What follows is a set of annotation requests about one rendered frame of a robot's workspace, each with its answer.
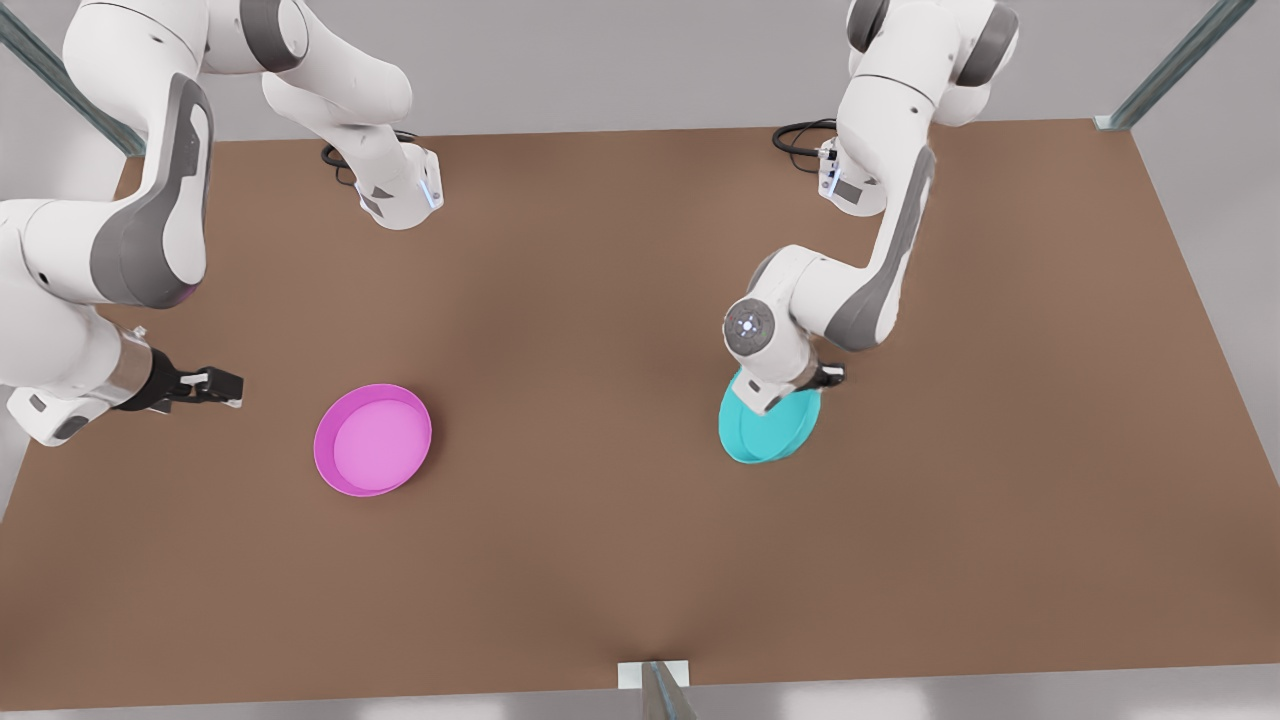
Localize black cable loop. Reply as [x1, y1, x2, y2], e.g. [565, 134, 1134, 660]
[320, 129, 421, 188]
[771, 118, 841, 177]

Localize blue plate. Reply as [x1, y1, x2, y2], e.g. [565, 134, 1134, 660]
[717, 369, 824, 466]

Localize pink plate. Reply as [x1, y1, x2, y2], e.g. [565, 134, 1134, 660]
[313, 383, 433, 498]

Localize silver frame post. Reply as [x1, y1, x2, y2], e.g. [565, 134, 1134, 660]
[617, 659, 698, 720]
[1093, 0, 1258, 132]
[0, 8, 148, 159]

